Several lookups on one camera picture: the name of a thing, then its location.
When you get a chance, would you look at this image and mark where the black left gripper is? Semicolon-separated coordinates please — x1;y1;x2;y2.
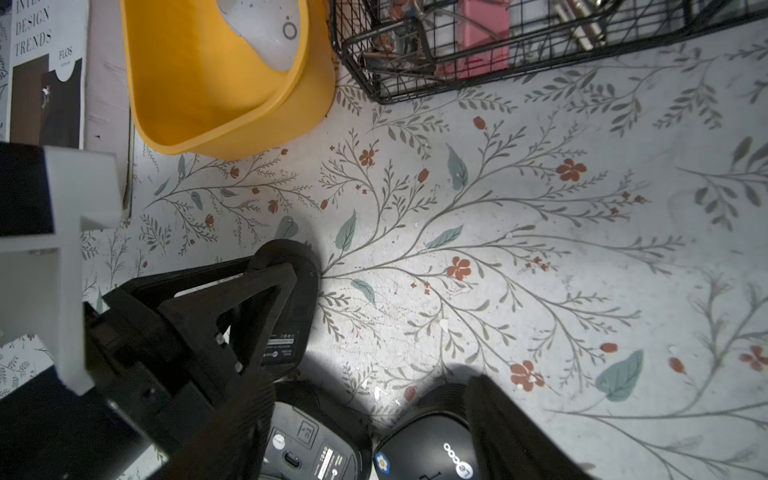
1;256;297;479

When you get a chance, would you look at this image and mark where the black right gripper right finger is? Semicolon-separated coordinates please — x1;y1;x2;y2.
464;375;591;480

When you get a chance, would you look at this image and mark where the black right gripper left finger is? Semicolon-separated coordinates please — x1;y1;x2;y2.
151;371;276;479

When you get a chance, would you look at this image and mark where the black mouse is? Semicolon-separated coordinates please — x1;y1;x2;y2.
259;381;372;480
229;239;321;380
373;384;482;480

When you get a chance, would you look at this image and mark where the grey computer mouse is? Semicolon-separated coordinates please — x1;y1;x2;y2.
216;0;301;71

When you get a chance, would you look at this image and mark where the yellow plastic storage box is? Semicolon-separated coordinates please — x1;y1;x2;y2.
120;1;336;161

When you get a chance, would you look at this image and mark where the floral table mat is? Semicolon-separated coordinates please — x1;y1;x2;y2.
0;17;768;480

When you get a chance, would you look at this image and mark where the interior design trends book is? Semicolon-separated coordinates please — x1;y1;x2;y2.
1;0;134;213

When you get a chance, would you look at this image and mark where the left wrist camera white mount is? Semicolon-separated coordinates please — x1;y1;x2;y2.
1;142;123;395

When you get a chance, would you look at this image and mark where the black wire desk organizer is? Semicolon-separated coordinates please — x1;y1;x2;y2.
329;1;767;105

